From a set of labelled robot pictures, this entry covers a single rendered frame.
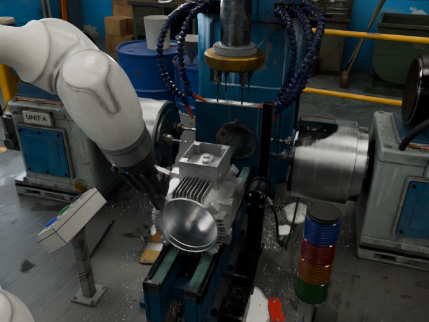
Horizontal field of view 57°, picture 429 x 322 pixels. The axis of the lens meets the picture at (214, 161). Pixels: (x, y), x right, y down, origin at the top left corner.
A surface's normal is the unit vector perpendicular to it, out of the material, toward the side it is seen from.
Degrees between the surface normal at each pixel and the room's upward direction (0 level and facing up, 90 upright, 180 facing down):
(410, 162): 90
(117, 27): 90
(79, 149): 90
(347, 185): 92
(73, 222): 52
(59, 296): 0
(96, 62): 30
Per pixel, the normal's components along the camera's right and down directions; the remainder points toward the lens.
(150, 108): -0.09, -0.66
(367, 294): 0.00, -0.88
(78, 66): -0.14, -0.48
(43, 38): 0.01, -0.17
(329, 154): -0.22, -0.15
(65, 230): 0.76, -0.43
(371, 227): -0.28, 0.45
